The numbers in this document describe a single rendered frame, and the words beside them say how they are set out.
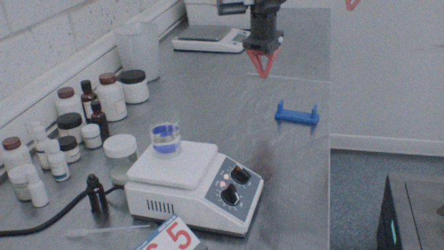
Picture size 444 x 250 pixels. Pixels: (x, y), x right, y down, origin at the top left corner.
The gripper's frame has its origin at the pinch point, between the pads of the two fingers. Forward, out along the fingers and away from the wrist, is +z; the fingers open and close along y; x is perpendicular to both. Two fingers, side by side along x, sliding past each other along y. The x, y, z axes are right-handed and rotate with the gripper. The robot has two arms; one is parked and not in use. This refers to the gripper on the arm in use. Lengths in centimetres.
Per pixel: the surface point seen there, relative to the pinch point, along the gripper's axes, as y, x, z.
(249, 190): 33.9, 9.2, 6.5
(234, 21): -64, -35, 6
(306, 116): 0.6, 10.6, 9.0
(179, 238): 46.3, 2.7, 8.0
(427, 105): -119, 43, 57
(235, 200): 39.2, 9.0, 4.4
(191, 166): 37.6, 0.8, 1.2
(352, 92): -112, 8, 52
